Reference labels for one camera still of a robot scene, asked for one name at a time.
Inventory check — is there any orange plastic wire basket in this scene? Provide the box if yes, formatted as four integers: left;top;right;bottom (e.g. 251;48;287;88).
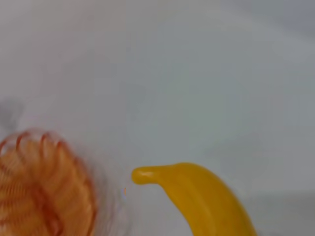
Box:
0;127;99;236

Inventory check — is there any yellow banana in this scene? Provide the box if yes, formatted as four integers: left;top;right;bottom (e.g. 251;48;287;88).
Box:
131;162;258;236

